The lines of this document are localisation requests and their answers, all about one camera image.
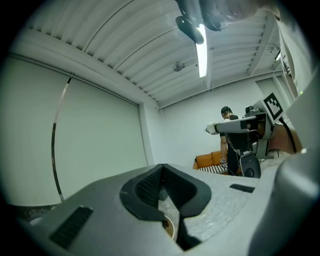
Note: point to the white roller blind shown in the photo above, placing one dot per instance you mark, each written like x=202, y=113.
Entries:
x=100, y=140
x=27, y=130

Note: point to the round ceiling smoke detector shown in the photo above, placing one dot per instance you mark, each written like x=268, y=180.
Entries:
x=178, y=66

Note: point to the ceiling strip light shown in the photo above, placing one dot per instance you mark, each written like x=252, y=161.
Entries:
x=202, y=57
x=278, y=55

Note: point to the person's beige shirt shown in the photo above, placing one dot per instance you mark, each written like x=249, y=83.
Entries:
x=295, y=50

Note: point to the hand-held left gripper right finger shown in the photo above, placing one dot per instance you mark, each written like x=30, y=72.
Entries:
x=220, y=207

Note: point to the round wooden table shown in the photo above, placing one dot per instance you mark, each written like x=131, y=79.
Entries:
x=170, y=226

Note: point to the person's right forearm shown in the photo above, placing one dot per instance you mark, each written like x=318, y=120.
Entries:
x=280, y=140

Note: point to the orange sofa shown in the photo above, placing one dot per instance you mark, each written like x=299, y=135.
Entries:
x=205, y=160

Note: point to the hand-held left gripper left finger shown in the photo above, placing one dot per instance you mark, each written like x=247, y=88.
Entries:
x=105, y=220

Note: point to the black-and-white striped cushion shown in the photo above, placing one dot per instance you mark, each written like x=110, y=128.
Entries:
x=210, y=169

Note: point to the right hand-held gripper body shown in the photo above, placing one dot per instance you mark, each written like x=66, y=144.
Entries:
x=265, y=145

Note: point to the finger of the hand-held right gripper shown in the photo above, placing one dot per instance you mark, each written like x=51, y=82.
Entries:
x=230, y=126

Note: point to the person's face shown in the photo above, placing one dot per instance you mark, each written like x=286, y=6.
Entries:
x=245, y=8

